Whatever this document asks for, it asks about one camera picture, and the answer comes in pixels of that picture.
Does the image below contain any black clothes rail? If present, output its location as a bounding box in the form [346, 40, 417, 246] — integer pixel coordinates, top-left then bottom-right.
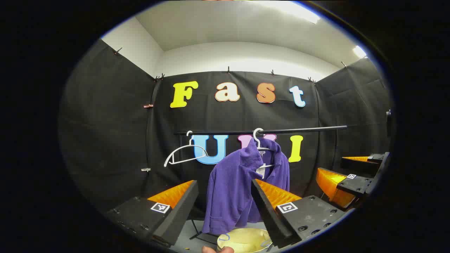
[174, 125, 348, 245]

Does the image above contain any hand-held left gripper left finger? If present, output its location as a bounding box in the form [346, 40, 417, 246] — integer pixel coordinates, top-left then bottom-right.
[105, 180, 199, 248]

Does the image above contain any purple corduroy shirt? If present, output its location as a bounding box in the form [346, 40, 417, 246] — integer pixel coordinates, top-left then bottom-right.
[202, 137, 290, 236]

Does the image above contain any white plastic hanger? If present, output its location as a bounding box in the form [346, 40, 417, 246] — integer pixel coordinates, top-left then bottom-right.
[252, 128, 276, 168]
[163, 131, 210, 168]

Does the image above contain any cream round laundry hamper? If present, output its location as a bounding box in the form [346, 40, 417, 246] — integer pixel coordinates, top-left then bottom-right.
[216, 228, 273, 253]

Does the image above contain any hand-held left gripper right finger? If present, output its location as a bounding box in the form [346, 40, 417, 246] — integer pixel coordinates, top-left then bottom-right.
[251, 179, 347, 249]

